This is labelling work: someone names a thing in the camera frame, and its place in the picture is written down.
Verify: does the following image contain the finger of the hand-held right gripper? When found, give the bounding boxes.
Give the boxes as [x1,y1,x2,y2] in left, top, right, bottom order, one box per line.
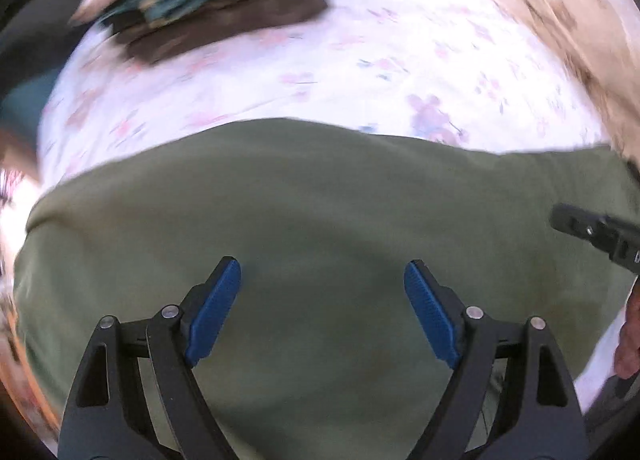
[550,204,608,247]

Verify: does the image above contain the green pants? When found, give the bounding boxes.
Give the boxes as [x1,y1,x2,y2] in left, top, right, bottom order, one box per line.
[12,117,640,460]

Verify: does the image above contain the person's right hand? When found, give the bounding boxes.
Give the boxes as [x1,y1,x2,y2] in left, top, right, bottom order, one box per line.
[614,277,640,381]

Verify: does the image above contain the teal bed frame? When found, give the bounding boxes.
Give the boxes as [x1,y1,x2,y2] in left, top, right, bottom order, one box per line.
[0,70,57,127]

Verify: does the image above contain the white floral bed sheet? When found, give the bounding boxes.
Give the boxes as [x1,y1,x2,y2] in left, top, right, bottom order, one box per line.
[35,0,623,416]

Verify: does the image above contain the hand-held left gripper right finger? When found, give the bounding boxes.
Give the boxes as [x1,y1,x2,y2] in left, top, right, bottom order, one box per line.
[404,260,588,460]

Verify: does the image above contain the cream floral quilt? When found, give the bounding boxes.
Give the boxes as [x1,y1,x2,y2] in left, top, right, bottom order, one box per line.
[375,0,640,166]

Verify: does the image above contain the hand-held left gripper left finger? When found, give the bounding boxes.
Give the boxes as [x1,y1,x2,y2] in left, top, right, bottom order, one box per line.
[57,256,242,460]

